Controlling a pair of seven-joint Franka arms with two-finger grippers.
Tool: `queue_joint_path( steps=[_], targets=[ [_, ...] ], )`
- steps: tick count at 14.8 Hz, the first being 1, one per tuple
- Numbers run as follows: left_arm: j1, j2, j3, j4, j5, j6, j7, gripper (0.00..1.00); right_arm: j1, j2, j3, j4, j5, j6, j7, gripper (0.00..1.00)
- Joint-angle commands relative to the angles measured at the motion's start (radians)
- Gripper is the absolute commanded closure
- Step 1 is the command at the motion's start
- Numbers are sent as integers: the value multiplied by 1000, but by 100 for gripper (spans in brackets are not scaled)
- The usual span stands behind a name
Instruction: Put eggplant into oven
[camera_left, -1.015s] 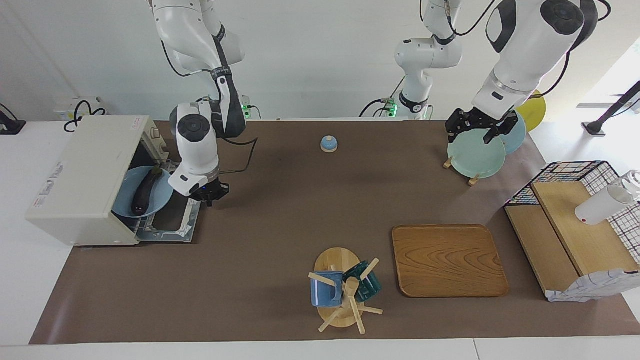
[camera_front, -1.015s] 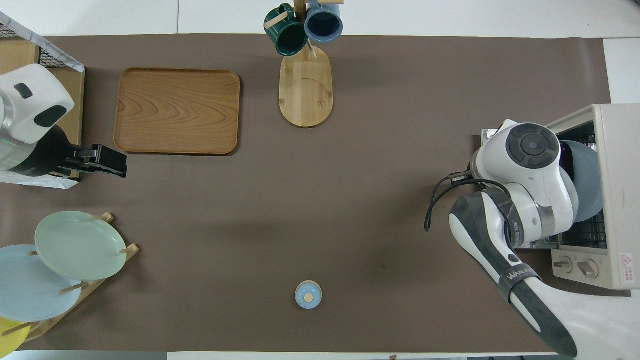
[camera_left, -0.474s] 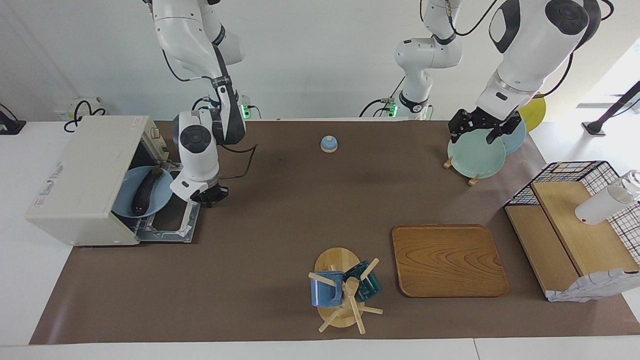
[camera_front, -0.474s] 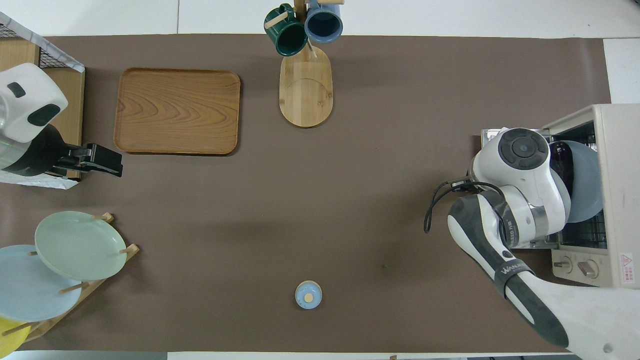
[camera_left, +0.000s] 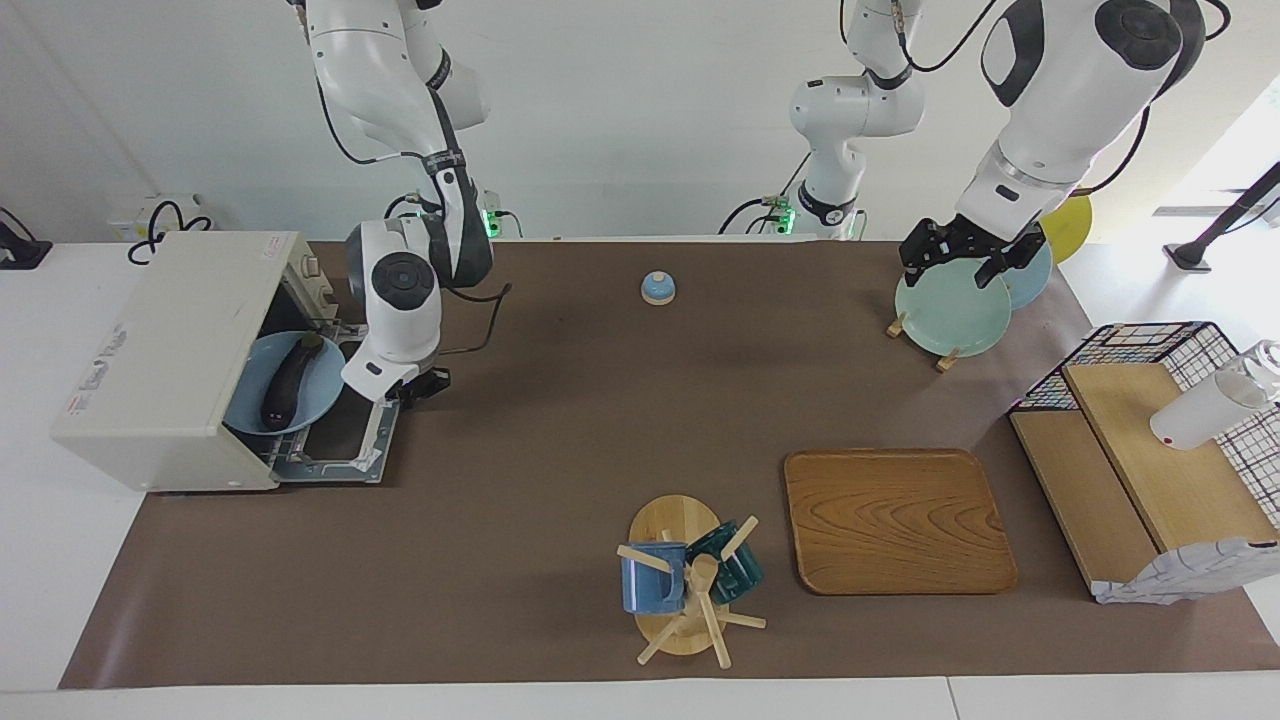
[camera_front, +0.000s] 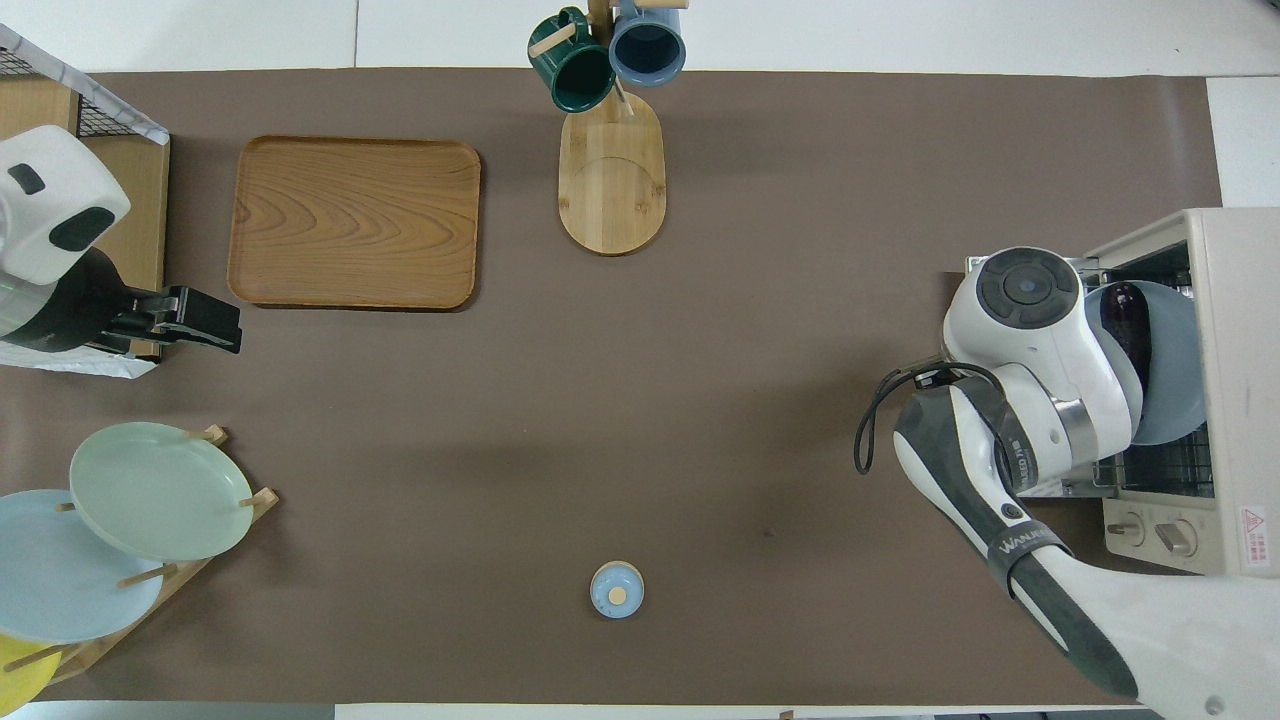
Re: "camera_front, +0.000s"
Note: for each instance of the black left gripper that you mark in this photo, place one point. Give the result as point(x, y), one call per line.
point(200, 320)

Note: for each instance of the dark purple eggplant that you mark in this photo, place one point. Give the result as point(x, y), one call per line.
point(1128, 320)

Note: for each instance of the light blue round plate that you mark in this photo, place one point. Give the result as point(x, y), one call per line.
point(1175, 370)

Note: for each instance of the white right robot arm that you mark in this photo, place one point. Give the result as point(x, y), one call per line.
point(1030, 340)

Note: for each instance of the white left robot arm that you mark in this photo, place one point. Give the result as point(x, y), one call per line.
point(50, 200)

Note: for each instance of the silver oven knob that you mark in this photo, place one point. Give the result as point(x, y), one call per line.
point(1176, 538)
point(1127, 530)

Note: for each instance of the beige toaster oven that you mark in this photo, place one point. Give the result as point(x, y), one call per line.
point(1245, 400)

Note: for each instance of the pale green plate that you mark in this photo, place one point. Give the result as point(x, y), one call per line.
point(160, 490)

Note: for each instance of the brown wooden tray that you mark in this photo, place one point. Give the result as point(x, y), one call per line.
point(350, 220)

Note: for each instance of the wooden plate rack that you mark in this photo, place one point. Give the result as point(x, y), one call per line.
point(195, 575)

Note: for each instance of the pale blue racked plate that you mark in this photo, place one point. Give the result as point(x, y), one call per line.
point(60, 585)

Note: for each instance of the yellow plate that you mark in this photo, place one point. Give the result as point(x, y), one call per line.
point(20, 680)

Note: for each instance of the wooden mug tree stand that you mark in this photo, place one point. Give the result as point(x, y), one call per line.
point(612, 190)

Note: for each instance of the dark green mug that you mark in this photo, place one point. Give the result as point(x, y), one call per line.
point(575, 70)

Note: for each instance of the small blue lid cork knob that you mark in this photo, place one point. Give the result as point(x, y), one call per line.
point(617, 590)

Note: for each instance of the brown table mat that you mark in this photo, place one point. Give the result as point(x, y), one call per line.
point(700, 400)

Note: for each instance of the blue mug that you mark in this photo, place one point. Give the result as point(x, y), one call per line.
point(647, 45)

